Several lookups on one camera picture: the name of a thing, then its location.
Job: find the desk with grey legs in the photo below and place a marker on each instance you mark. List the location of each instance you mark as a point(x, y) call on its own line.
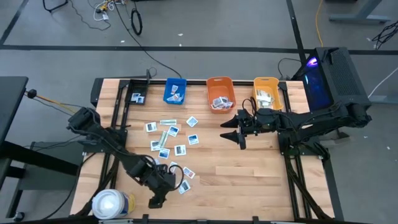
point(360, 17)

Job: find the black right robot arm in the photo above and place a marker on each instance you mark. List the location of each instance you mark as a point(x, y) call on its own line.
point(311, 123)

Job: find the black mesh basket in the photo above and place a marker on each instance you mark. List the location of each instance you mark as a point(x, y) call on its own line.
point(137, 87)

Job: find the black round knob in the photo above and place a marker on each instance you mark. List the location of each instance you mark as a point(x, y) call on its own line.
point(31, 93)

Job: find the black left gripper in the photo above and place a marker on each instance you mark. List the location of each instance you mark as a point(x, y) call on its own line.
point(160, 180)

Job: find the white packet dark print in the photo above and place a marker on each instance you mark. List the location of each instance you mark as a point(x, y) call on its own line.
point(151, 127)
point(180, 150)
point(229, 104)
point(185, 186)
point(221, 107)
point(216, 104)
point(222, 100)
point(155, 145)

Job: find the black computer tower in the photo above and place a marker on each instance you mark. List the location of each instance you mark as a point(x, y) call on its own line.
point(339, 81)

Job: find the yellow plastic bin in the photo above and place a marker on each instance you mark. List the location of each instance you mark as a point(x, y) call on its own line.
point(265, 84)

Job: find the white packet blue print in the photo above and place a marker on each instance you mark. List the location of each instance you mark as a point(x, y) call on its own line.
point(192, 121)
point(140, 99)
point(173, 130)
point(135, 96)
point(193, 139)
point(156, 161)
point(164, 153)

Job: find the black desk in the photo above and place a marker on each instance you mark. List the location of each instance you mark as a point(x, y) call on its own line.
point(11, 99)

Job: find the orange plastic bin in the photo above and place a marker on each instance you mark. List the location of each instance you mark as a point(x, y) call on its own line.
point(217, 88)

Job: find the blue plastic bin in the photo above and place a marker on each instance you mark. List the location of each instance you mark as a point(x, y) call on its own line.
point(180, 84)

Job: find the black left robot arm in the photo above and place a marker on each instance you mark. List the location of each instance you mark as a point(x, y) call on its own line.
point(105, 137)

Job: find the white tub yellow label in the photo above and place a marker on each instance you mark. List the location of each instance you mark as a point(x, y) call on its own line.
point(109, 203)

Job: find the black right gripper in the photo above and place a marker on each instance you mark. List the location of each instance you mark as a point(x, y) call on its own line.
point(248, 126)

